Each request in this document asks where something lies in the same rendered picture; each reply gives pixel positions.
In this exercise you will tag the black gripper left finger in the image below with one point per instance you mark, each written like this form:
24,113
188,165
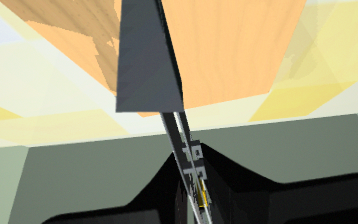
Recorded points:
162,201

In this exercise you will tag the light wooden board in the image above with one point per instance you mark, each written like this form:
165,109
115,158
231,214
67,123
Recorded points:
225,49

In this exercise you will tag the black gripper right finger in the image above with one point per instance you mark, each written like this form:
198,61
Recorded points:
242,196

